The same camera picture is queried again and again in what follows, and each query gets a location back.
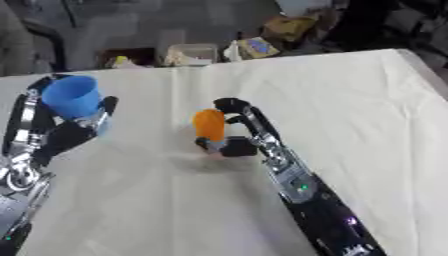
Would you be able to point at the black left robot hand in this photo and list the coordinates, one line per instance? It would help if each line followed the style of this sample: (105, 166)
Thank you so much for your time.
(64, 136)

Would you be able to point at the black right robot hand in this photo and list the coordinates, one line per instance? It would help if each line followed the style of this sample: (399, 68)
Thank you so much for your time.
(236, 146)

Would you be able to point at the orange plastic cup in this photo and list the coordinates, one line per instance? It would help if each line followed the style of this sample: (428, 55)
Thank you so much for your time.
(210, 124)

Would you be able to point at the blue plastic cup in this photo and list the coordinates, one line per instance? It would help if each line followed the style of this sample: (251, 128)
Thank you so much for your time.
(73, 97)

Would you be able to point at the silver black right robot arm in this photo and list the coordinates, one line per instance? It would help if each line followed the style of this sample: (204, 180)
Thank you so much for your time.
(321, 203)

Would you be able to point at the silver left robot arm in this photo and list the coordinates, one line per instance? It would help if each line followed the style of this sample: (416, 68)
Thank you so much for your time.
(20, 196)

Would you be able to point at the white bag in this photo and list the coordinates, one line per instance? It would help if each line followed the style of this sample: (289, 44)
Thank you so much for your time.
(232, 52)

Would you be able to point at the black chair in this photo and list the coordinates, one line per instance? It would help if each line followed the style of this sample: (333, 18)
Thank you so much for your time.
(46, 40)

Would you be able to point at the yellow blue package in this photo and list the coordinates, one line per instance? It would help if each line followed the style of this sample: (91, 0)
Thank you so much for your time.
(258, 47)

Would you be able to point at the dark brown box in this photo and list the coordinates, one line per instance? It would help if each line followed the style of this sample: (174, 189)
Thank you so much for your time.
(127, 56)

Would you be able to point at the clear plastic container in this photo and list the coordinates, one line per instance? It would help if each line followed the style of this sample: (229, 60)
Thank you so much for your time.
(191, 54)

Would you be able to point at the tan cardboard box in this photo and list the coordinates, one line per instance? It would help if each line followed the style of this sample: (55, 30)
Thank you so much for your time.
(288, 28)

